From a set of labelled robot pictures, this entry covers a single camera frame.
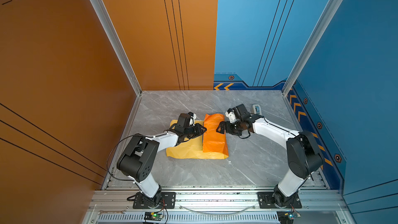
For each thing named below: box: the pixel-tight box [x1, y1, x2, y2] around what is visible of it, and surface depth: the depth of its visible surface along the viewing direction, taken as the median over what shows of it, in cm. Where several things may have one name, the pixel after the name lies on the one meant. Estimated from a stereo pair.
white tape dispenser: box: [251, 103, 263, 116], surface depth 106 cm
